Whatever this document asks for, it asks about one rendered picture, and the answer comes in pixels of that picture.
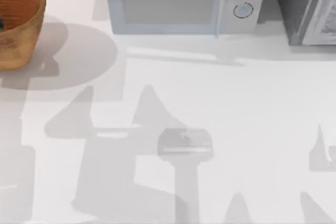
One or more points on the pale blue microwave door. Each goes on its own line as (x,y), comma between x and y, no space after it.
(168,27)

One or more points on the round microwave knob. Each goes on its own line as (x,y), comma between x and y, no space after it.
(243,10)

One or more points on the pale microwave oven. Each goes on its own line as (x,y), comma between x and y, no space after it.
(258,3)

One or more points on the woven wooden basket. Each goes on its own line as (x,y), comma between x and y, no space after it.
(23,43)

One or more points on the grey cabinet door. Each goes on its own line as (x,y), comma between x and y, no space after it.
(321,16)

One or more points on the small black object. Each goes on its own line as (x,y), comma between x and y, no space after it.
(1,24)

